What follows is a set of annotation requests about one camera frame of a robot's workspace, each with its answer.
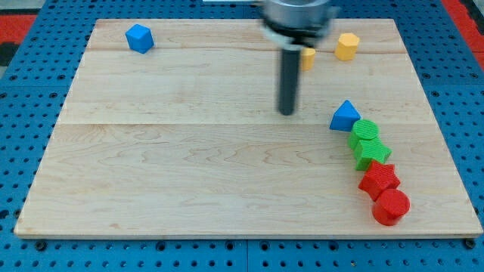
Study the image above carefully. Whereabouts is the yellow hexagon block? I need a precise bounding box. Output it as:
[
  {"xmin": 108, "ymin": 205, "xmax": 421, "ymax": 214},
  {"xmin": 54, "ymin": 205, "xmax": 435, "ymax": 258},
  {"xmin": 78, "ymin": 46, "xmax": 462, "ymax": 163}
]
[{"xmin": 334, "ymin": 32, "xmax": 360, "ymax": 61}]

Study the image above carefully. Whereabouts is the light wooden board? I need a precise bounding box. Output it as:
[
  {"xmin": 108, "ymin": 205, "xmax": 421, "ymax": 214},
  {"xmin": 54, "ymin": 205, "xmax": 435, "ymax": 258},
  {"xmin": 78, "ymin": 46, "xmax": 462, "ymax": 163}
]
[{"xmin": 14, "ymin": 19, "xmax": 482, "ymax": 240}]

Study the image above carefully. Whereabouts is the green circle block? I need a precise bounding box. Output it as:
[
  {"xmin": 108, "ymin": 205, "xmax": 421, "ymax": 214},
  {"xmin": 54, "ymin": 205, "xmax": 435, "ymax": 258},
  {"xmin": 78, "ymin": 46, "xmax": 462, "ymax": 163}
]
[{"xmin": 348, "ymin": 119, "xmax": 380, "ymax": 150}]

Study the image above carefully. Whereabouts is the yellow cylinder block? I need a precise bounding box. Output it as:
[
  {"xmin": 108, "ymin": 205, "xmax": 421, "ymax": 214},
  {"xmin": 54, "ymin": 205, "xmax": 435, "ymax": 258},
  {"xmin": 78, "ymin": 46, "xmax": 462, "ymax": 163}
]
[{"xmin": 300, "ymin": 48, "xmax": 316, "ymax": 71}]

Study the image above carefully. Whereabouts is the blue triangle block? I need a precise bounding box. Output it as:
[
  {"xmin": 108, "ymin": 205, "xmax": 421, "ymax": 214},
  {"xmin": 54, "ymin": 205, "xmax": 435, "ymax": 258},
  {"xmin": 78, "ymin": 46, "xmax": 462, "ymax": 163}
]
[{"xmin": 329, "ymin": 100, "xmax": 361, "ymax": 131}]

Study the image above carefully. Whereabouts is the green star block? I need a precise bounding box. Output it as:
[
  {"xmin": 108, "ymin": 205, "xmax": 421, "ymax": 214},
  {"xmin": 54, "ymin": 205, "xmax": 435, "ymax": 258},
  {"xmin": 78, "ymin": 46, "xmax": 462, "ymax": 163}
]
[{"xmin": 353, "ymin": 138, "xmax": 392, "ymax": 171}]

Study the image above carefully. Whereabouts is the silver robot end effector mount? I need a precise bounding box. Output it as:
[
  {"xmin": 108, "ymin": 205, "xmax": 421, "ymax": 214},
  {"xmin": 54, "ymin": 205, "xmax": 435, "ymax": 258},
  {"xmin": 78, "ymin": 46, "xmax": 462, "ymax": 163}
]
[{"xmin": 261, "ymin": 0, "xmax": 340, "ymax": 50}]

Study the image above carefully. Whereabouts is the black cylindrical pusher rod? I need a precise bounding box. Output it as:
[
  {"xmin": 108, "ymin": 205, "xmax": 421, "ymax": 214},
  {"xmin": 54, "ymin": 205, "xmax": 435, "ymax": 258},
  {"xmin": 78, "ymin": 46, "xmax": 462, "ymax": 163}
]
[{"xmin": 278, "ymin": 49, "xmax": 301, "ymax": 116}]

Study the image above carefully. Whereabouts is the red star block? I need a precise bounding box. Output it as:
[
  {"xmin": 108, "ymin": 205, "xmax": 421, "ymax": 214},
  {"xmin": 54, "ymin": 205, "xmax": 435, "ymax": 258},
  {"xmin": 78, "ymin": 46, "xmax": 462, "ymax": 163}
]
[{"xmin": 358, "ymin": 160, "xmax": 401, "ymax": 201}]

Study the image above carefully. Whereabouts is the red cylinder block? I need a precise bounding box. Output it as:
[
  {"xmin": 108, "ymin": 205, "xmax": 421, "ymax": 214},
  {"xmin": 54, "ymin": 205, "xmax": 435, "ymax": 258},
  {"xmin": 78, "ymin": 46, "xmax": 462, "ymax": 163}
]
[{"xmin": 372, "ymin": 189, "xmax": 411, "ymax": 226}]

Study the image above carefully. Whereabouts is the blue cube block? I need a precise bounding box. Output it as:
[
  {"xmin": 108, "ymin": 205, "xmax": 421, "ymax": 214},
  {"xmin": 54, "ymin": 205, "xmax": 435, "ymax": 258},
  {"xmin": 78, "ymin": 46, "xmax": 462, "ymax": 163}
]
[{"xmin": 125, "ymin": 24, "xmax": 154, "ymax": 54}]

